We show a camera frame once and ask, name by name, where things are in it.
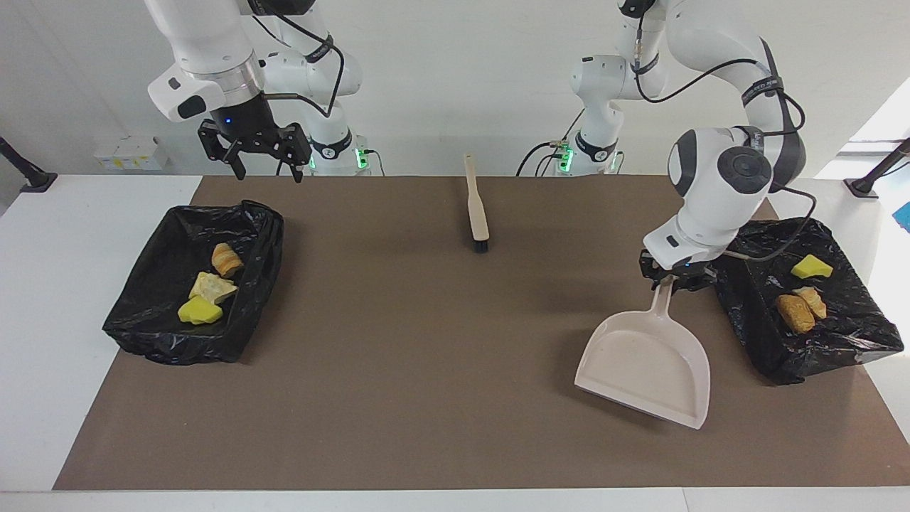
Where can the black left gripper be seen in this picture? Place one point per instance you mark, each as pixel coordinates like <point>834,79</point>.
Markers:
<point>682,270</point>

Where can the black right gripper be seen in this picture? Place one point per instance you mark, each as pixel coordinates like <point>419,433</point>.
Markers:
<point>245,124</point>

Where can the beige plastic dustpan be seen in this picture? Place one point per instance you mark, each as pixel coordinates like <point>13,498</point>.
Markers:
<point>647,363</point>

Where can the striped bread roll piece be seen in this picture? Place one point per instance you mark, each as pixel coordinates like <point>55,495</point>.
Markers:
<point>227,259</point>

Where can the brown breaded nugget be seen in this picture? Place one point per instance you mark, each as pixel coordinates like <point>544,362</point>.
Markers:
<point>795,314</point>

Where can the yellow sponge piece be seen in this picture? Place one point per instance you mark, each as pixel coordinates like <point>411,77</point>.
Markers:
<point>199,311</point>
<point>810,267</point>

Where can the orange croissant bread piece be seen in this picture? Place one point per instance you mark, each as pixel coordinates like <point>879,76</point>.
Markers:
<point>814,302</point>

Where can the pale yellow crust piece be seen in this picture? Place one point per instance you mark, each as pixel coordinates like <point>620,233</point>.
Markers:
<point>210,286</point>

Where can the beige hand brush black bristles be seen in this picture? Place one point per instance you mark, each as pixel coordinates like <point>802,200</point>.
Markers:
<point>478,213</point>

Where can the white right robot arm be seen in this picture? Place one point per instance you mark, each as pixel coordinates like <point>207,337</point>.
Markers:
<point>206,50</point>

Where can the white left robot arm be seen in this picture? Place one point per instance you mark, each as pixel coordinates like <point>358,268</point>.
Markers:
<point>718,185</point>

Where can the black bag-lined trash bin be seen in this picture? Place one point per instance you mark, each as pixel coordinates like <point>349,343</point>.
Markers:
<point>149,327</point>
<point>853,334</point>

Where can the white socket box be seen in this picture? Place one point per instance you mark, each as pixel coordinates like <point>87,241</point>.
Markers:
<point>131,153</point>

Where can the blue object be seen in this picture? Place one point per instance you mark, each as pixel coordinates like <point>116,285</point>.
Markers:
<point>905,217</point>

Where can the brown table mat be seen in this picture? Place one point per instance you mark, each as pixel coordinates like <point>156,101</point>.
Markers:
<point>455,441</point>

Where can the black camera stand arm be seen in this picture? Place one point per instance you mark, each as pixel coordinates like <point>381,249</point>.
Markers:
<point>864,188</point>
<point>35,181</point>

